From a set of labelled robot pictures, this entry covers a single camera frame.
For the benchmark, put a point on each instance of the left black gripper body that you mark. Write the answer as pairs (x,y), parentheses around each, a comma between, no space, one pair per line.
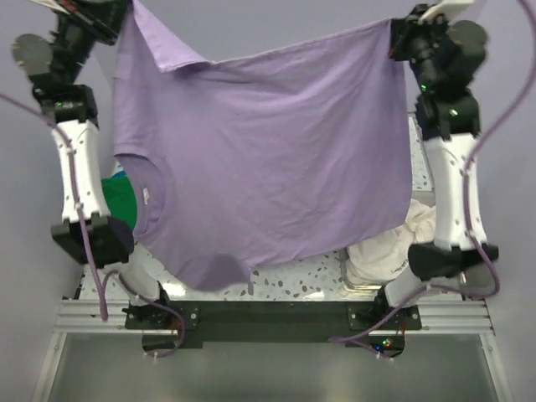
(82,30)

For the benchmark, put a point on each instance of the folded green t-shirt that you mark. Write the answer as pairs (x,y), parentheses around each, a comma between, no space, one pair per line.
(120,199)

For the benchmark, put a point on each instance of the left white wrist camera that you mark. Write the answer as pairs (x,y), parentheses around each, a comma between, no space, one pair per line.
(61,6)

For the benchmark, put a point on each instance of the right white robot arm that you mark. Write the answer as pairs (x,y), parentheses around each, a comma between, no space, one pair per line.
(448,116)

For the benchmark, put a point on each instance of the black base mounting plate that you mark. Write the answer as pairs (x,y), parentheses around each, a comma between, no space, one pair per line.
(190,324)

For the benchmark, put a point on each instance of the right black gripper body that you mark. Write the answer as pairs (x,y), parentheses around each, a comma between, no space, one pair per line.
(415,42)

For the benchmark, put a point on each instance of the white t-shirt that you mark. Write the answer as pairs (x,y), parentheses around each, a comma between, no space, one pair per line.
(379,260)

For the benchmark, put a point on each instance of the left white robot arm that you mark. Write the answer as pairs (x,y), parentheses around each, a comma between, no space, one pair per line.
(87,231)

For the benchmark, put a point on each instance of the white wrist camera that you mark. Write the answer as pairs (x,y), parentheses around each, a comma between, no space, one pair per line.
(449,9)
(61,6)

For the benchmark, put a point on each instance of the purple t-shirt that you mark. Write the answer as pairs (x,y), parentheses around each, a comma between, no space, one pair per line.
(260,160)

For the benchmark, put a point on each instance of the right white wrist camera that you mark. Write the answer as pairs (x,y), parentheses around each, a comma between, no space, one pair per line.
(449,9)

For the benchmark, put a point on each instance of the clear plastic bin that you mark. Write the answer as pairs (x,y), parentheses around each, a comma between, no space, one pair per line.
(459,258)

